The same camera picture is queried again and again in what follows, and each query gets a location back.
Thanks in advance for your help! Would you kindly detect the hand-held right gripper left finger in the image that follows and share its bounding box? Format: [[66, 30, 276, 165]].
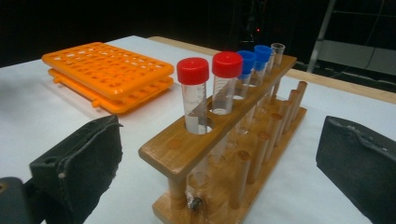
[[29, 115, 124, 224]]

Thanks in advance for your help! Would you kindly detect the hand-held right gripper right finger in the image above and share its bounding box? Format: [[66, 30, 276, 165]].
[[316, 115, 396, 224]]

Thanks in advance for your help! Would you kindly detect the orange plastic tube rack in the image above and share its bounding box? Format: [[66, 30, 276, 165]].
[[41, 41, 176, 116]]

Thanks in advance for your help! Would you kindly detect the wooden test tube rack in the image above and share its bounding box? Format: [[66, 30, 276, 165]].
[[138, 54, 309, 224]]

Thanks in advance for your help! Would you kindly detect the red-capped clear tube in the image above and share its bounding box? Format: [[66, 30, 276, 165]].
[[208, 51, 244, 166], [177, 57, 214, 190]]

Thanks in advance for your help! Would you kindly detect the blue-capped clear tube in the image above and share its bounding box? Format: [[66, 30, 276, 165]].
[[232, 50, 258, 138], [248, 45, 273, 116]]

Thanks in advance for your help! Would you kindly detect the white metal stand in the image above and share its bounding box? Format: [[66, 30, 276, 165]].
[[306, 0, 396, 77]]

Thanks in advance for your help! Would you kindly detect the dark equipment tower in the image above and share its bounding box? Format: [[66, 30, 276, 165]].
[[242, 0, 269, 45]]

